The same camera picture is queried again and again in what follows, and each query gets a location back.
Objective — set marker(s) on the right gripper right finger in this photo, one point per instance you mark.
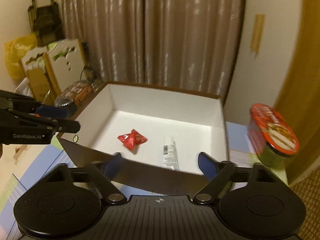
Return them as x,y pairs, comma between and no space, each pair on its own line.
219,175

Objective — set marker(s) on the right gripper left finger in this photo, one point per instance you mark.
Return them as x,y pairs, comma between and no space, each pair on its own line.
101,175

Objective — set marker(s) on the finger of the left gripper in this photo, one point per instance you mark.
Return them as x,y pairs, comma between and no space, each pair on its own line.
52,112
66,126

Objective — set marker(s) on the red snack packet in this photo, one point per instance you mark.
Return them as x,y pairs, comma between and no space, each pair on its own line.
132,139

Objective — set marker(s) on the white toothpaste tube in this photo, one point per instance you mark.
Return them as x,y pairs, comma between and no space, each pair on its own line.
170,160

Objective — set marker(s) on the cardboard carton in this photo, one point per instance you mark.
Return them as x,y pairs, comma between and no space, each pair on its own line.
39,83

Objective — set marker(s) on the dark wrapped noodle bowl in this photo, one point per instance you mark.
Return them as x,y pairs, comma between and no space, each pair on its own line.
73,97

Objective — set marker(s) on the crumpled white plastic bag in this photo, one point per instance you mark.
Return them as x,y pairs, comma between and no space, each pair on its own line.
23,88

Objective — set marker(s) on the glass teapot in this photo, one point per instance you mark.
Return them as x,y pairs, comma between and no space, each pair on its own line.
92,77

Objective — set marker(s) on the red instant noodle bowl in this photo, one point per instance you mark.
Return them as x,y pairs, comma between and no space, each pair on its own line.
272,139

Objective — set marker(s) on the brown cardboard box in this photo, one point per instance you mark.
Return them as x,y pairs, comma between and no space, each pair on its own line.
194,120

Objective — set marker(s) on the yellow plastic bag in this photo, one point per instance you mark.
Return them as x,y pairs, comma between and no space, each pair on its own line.
14,51

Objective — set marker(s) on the quilted tan chair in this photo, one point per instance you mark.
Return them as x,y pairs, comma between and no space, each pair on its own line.
308,189

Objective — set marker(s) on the dark folding rack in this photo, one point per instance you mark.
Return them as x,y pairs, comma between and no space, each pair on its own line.
45,22

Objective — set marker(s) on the yellow curtain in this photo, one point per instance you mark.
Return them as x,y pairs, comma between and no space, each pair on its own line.
298,101

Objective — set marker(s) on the yellow wall ornament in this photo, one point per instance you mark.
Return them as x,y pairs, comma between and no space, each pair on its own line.
258,29

